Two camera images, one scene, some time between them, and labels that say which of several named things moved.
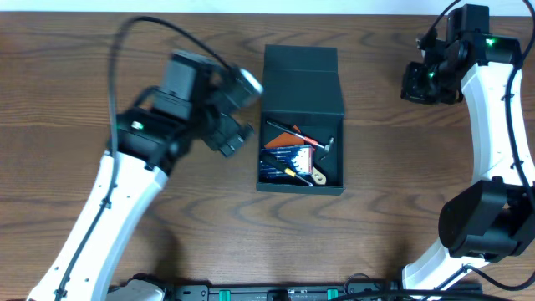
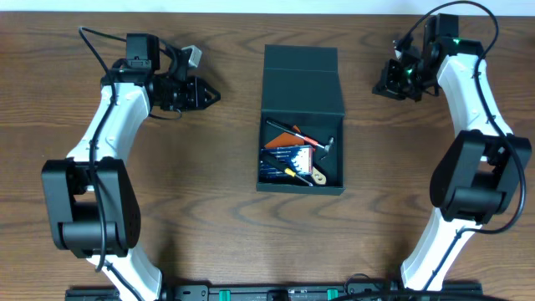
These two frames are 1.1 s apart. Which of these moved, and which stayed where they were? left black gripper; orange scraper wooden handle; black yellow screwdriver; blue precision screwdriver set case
Moved: left black gripper
Stayed: black yellow screwdriver; orange scraper wooden handle; blue precision screwdriver set case
